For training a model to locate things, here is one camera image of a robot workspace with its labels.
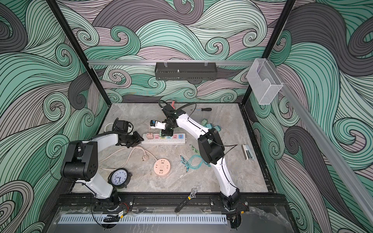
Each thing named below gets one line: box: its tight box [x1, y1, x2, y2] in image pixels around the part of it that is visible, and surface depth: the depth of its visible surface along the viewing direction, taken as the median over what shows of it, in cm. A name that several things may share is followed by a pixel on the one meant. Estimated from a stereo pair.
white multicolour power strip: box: [141, 133, 188, 145], surface depth 97 cm
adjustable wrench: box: [174, 187, 198, 213], surface depth 76 cm
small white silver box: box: [241, 144, 255, 161], surface depth 91 cm
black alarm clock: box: [107, 167, 133, 189], surface depth 81 cm
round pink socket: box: [153, 158, 171, 177], surface depth 85 cm
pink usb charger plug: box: [146, 132, 154, 140], surface depth 95 cm
